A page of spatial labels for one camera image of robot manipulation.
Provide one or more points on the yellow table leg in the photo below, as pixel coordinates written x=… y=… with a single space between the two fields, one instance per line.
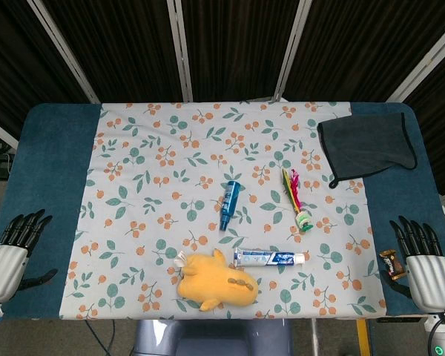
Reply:
x=362 y=337

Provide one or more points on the white and blue toothpaste tube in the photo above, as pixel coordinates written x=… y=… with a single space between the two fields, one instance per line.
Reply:
x=267 y=257

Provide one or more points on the blue spray bottle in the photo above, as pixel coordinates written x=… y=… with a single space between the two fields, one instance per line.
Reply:
x=230 y=200

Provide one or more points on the grey-blue robot torso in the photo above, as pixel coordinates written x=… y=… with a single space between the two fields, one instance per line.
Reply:
x=215 y=339

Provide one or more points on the grey cloth with black trim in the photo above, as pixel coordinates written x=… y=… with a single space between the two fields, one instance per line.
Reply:
x=367 y=144

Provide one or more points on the blue table cover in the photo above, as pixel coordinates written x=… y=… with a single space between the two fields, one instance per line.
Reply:
x=52 y=167

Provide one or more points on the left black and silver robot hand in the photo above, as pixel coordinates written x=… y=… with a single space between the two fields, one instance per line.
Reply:
x=5 y=270

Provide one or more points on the brown wrapped candy bar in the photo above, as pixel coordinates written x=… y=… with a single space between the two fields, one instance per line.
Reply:
x=392 y=265

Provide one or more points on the dark folding screen fabric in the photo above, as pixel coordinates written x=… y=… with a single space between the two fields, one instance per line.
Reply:
x=237 y=44

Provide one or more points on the floral tablecloth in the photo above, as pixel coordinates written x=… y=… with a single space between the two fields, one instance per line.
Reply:
x=170 y=222

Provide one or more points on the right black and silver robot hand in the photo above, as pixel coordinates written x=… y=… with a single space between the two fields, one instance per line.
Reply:
x=432 y=282

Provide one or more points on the colourful feather shuttlecock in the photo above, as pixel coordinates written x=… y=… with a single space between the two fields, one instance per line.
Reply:
x=294 y=202

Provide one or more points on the yellow plush toy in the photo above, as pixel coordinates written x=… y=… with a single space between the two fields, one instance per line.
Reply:
x=217 y=283

